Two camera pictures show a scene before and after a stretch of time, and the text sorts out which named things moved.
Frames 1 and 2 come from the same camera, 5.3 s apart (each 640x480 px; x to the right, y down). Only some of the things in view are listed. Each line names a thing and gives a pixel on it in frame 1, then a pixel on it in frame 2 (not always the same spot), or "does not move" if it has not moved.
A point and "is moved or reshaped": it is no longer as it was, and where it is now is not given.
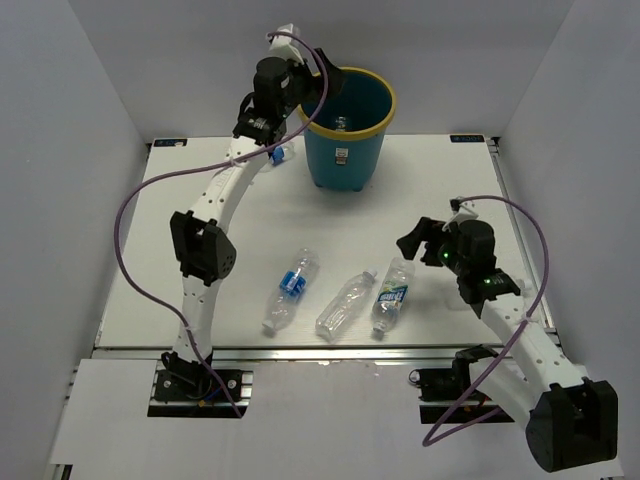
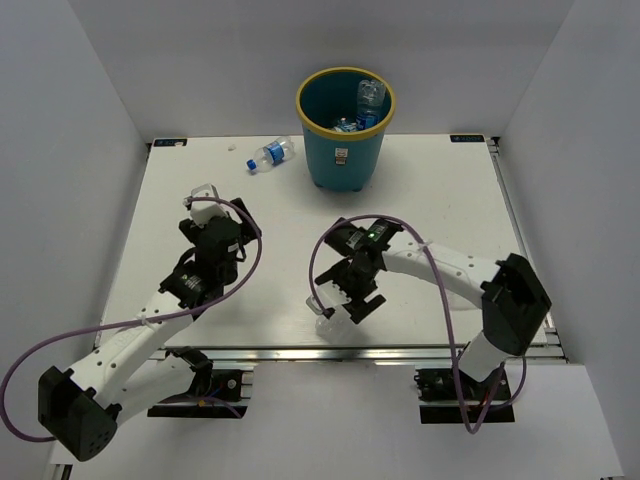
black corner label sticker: (169, 142) does not move
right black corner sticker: (467, 138) does not move
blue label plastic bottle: (291, 290) -> (371, 96)
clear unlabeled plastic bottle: (349, 299) is moved or reshaped
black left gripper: (312, 81) -> (248, 230)
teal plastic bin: (345, 140) does not move
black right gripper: (410, 243) -> (336, 274)
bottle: (340, 124) is moved or reshaped
